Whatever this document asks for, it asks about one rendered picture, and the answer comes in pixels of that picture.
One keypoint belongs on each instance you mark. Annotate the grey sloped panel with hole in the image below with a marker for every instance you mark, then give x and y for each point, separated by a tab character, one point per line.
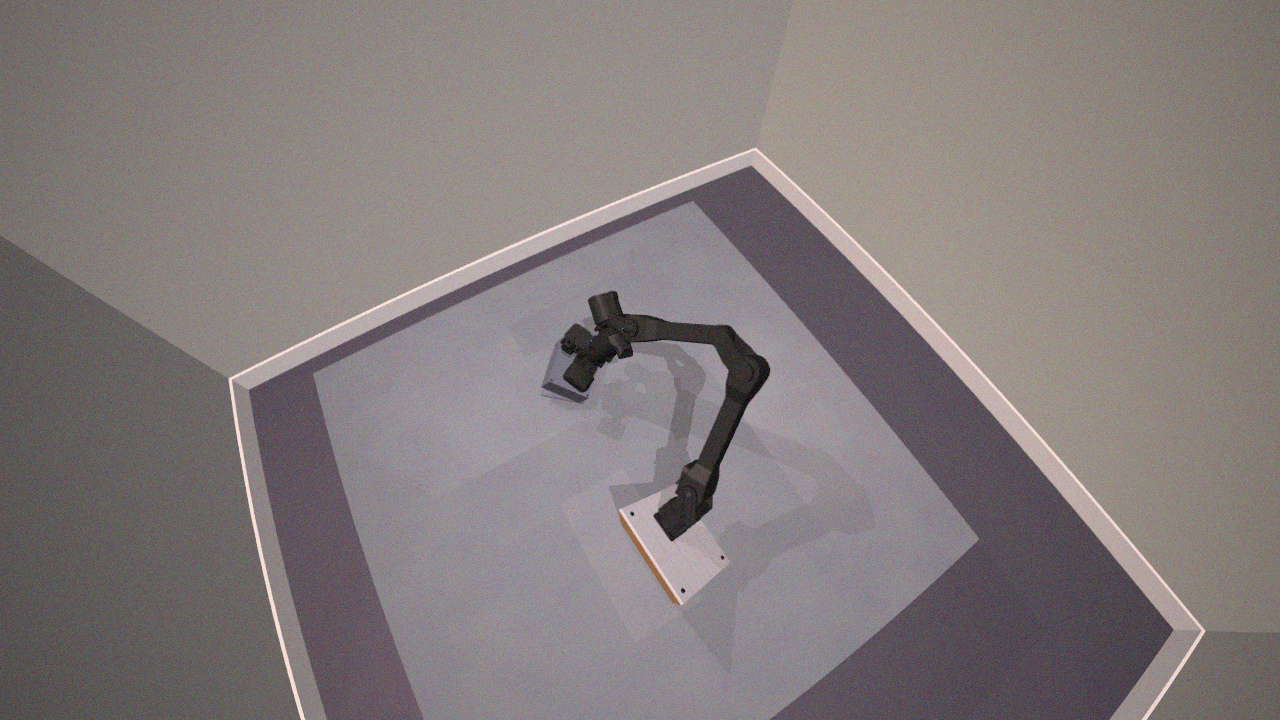
554	386

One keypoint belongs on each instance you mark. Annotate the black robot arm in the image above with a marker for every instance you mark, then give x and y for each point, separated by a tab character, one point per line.
747	372

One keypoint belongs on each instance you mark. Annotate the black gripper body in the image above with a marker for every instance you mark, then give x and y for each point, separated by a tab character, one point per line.
579	375

